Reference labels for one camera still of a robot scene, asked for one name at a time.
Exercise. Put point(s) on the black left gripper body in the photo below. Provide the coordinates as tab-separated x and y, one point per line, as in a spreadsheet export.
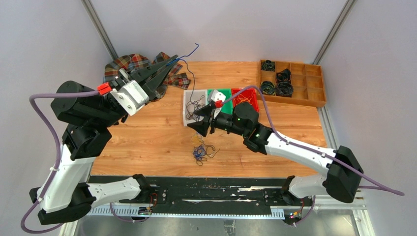
136	76

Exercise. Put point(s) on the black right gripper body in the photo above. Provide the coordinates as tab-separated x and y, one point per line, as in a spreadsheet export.
217	122

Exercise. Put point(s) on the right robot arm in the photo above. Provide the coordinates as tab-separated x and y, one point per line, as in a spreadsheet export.
338	172

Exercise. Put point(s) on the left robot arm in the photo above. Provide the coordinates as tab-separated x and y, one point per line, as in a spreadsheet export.
89	113

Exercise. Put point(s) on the green plastic bin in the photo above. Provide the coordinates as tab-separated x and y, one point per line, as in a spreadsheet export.
228	107

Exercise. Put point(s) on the plaid cloth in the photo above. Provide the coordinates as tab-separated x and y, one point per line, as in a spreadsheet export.
134	62

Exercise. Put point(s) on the white plastic bin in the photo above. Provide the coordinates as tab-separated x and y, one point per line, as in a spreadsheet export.
192	101

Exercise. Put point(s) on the red plastic bin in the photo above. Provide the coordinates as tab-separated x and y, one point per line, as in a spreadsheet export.
249	96

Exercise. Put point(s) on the wooden compartment tray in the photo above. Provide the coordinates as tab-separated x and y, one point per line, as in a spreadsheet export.
307	81

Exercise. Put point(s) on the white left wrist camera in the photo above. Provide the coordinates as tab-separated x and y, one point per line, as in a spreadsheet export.
131	97

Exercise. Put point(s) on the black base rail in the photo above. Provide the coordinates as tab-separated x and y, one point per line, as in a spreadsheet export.
218	196

